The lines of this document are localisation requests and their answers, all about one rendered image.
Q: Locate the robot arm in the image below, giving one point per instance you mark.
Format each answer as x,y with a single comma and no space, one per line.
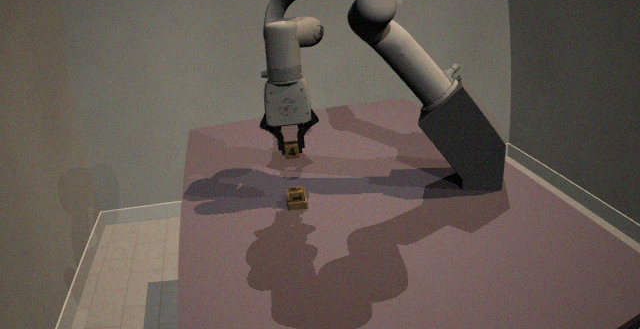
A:
369,19

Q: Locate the yellow cube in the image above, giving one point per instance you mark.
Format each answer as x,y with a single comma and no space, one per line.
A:
296,194
291,149

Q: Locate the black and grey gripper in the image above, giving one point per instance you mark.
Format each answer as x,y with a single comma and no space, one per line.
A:
285,105

